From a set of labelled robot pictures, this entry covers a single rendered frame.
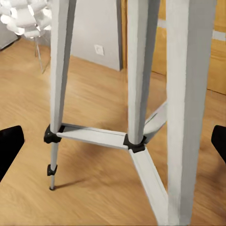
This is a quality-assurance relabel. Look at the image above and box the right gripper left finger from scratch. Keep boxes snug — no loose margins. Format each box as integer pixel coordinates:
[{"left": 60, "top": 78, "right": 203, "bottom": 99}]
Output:
[{"left": 0, "top": 125, "right": 24, "bottom": 181}]

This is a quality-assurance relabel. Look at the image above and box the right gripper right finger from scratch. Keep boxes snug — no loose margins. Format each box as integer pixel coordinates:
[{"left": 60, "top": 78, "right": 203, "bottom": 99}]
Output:
[{"left": 211, "top": 125, "right": 226, "bottom": 163}]

